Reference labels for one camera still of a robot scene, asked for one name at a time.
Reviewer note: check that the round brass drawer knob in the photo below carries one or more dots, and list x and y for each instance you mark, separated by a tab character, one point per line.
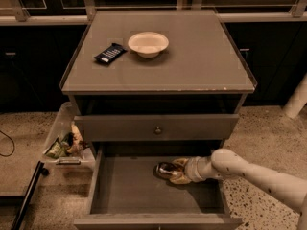
158	130

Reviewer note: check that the grey drawer cabinet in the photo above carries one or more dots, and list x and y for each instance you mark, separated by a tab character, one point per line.
200	72

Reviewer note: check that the green snack bag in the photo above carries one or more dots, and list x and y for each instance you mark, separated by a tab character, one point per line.
58	149

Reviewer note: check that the dark blue snack bar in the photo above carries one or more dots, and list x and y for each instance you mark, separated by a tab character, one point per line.
111	53

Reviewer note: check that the grey open middle drawer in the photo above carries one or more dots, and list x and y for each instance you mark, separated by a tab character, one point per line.
126	194

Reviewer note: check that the clear plastic storage bin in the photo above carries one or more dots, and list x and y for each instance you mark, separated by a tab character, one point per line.
80	154

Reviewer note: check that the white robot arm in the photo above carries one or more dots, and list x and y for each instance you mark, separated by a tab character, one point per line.
287	189

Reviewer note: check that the white window frame railing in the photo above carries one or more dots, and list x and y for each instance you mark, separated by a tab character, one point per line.
48	12

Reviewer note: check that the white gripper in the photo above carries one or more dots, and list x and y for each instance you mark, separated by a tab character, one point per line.
192	171

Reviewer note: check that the black metal floor rail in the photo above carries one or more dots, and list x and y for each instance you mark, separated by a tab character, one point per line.
28	196

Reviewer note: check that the grey top drawer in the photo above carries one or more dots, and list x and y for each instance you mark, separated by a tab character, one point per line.
141	127

